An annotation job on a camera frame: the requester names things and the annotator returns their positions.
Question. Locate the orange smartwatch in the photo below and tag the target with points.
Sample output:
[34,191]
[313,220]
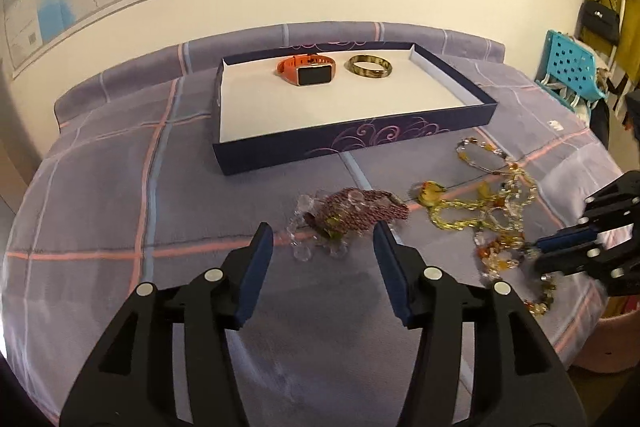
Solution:
[312,74]

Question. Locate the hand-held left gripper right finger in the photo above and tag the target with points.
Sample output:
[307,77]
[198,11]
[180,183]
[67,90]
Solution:
[391,272]

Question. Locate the turquoise plastic basket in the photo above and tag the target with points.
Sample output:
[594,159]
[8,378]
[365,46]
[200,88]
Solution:
[570,64]

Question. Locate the navy jewelry box tray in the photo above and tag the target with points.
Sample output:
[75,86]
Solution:
[350,107]

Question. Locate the tortoiseshell bangle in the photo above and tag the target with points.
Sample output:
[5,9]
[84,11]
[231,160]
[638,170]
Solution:
[356,68]

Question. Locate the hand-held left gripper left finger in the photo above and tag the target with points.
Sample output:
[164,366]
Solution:
[256,267]

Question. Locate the pink plastic tub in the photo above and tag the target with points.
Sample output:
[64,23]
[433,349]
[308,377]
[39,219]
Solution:
[610,347]

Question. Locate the amber pendant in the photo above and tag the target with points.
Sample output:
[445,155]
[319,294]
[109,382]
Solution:
[431,194]

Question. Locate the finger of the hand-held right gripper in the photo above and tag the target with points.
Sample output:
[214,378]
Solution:
[565,241]
[615,202]

